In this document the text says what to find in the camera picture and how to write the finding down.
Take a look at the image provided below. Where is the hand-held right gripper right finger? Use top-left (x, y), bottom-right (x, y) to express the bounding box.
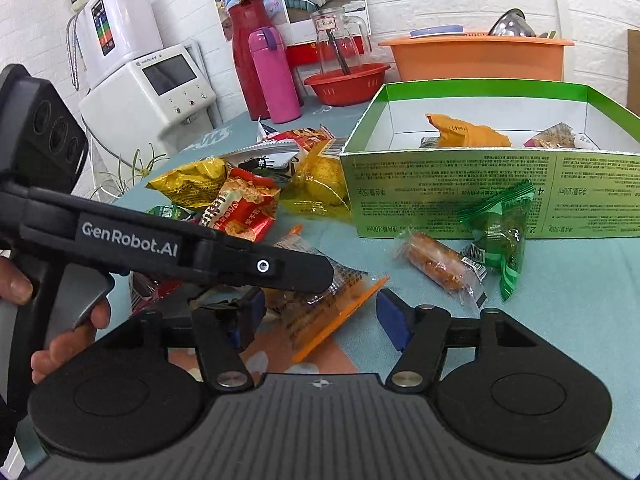
top-left (376, 287), bottom-right (542, 394)

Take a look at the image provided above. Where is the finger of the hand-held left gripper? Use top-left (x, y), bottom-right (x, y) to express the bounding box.
top-left (220, 239), bottom-right (335, 294)

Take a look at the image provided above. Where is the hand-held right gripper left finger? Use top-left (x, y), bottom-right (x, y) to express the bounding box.
top-left (137, 287), bottom-right (268, 394)

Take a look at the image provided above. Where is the clear orange-edged snack packet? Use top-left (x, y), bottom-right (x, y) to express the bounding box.
top-left (265, 225), bottom-right (391, 364)

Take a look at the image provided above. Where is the yellow transparent snack packet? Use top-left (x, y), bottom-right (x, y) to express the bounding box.
top-left (280, 137), bottom-right (353, 223)

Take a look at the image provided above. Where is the green cardboard box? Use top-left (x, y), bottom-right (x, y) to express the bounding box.
top-left (340, 80), bottom-right (640, 239)

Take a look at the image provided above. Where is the person's left hand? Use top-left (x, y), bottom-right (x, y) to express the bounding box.
top-left (0, 255), bottom-right (112, 385)

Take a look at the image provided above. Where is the small green snack packet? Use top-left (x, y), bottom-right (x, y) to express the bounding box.
top-left (147, 202), bottom-right (196, 223)

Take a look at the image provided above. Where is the dark red snack packet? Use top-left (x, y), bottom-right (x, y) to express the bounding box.
top-left (129, 270), bottom-right (201, 316)

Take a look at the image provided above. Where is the clear brown cake packet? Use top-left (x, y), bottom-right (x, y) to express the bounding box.
top-left (392, 227), bottom-right (488, 316)

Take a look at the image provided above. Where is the white black-print snack packet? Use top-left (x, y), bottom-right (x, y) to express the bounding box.
top-left (220, 142), bottom-right (301, 183)

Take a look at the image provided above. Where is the white appliance with screen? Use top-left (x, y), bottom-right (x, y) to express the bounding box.
top-left (79, 42), bottom-right (218, 153)

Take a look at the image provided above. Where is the red yellow snack packet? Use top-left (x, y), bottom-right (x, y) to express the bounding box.
top-left (257, 127), bottom-right (336, 157)

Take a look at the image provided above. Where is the red plastic basket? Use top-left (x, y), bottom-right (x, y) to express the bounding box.
top-left (303, 62), bottom-right (392, 107)

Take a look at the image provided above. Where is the pink bottle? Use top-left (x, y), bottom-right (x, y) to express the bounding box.
top-left (248, 26), bottom-right (303, 124)

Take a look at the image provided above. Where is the orange snack packet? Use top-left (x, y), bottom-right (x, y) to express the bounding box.
top-left (425, 112), bottom-right (512, 149)

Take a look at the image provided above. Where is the red thermos jug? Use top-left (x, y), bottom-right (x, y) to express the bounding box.
top-left (227, 0), bottom-right (273, 122)

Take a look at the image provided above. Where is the white water purifier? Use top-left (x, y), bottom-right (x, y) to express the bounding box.
top-left (67, 0), bottom-right (165, 88)

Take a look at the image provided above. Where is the glass pitcher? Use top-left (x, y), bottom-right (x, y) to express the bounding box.
top-left (310, 7), bottom-right (373, 78)

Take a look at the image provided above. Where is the beige snack packet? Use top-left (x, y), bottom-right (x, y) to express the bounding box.
top-left (524, 122), bottom-right (601, 151)

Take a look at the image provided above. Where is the orange plastic basin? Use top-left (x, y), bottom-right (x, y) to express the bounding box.
top-left (378, 34), bottom-right (576, 82)

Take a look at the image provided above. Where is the blue-lidded glass container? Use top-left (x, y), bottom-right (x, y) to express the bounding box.
top-left (409, 25), bottom-right (468, 40)

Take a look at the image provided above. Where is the steel bowl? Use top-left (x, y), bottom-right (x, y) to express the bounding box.
top-left (487, 8), bottom-right (538, 38)

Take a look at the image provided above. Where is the brown cardboard box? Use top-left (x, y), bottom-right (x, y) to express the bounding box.
top-left (627, 29), bottom-right (640, 111)

